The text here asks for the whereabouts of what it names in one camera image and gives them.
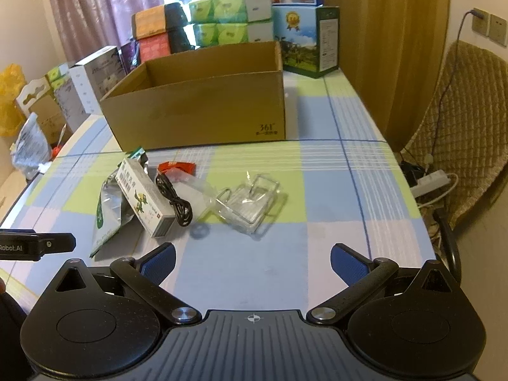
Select brown hanging cardboard package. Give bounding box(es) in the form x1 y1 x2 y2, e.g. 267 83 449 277
16 77 71 145

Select blue milk carton box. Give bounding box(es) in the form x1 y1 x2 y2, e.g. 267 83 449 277
273 5 340 78

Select plaid tablecloth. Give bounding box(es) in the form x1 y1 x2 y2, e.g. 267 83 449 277
3 71 434 311

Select large cardboard box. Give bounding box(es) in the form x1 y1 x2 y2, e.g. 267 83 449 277
101 41 286 151

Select silver green foil pouch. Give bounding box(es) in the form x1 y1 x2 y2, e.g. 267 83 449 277
90 164 134 258

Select black cable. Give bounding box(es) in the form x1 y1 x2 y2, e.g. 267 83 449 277
154 171 195 228

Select silver printed bag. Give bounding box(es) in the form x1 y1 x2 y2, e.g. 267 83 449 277
10 113 52 181

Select white appliance box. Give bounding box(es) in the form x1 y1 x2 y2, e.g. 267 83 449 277
69 46 127 114

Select red snack packet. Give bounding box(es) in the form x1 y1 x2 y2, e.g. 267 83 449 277
157 161 196 176

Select orange red boxes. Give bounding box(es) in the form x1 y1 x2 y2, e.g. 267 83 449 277
132 5 171 62

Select green tissue pack stack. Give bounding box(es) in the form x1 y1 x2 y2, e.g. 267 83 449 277
189 0 274 47

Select wall socket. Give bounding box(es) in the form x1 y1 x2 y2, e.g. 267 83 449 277
472 8 507 46

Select yellow plastic bag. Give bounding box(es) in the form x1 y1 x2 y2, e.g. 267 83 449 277
0 64 27 137

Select clear plastic box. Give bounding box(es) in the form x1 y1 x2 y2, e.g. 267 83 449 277
204 174 288 235

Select wicker chair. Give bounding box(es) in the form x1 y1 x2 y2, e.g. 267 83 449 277
403 40 507 279

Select white power strip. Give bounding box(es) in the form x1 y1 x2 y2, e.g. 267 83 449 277
411 170 451 198

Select white ointment box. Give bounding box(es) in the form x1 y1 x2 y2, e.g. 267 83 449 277
115 158 176 238

